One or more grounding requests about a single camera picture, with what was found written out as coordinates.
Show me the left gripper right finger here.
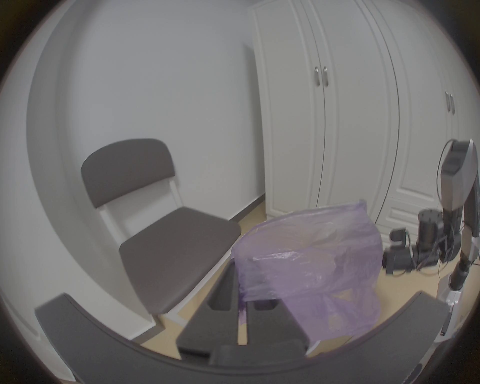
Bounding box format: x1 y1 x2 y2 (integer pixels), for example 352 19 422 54
245 298 313 355

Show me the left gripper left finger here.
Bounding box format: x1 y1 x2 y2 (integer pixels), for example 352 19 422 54
175 262 241 358

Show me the purple plastic bag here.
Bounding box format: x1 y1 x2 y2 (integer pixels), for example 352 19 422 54
230 199 384 343

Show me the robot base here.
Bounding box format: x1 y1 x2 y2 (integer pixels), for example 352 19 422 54
431 288 467 344

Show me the grey white chair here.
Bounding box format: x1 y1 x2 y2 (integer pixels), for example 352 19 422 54
80 139 242 331

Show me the white wardrobe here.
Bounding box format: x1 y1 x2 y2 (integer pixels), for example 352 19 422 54
247 0 480 259

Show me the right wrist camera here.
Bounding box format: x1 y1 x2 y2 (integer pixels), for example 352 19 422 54
389 227 410 249

